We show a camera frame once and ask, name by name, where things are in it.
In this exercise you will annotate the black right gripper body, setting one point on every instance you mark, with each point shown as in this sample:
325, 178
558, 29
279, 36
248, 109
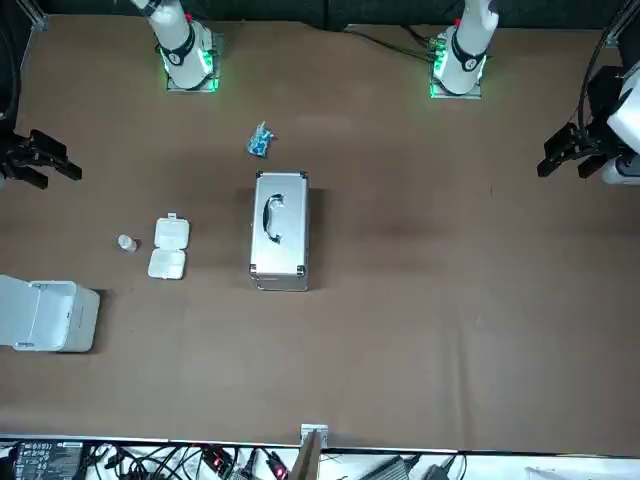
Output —
17, 155

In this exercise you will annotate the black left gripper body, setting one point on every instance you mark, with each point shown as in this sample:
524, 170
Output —
597, 140

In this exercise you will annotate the small white medicine bottle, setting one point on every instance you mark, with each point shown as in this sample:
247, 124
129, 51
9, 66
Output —
126, 243

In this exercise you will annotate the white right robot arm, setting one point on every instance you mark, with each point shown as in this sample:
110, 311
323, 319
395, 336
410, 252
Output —
175, 30

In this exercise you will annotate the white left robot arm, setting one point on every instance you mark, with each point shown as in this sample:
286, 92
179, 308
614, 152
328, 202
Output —
467, 45

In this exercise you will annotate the open white pill box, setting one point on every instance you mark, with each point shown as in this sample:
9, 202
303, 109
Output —
169, 250

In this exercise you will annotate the white bin with open lid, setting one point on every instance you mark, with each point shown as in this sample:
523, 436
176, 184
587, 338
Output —
50, 315

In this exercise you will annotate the blue white blister packet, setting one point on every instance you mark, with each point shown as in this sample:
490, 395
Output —
260, 142

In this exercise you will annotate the silver aluminium first-aid case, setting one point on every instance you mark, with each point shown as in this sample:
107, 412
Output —
280, 230

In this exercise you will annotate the black labelled power adapter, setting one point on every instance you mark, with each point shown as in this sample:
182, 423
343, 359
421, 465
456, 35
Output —
45, 456

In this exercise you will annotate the grey power adapter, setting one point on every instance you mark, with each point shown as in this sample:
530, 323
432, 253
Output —
395, 468

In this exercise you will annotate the aluminium frame strut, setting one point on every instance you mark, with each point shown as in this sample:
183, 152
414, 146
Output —
620, 25
30, 12

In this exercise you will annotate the aluminium camera post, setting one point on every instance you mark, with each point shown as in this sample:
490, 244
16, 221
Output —
311, 450

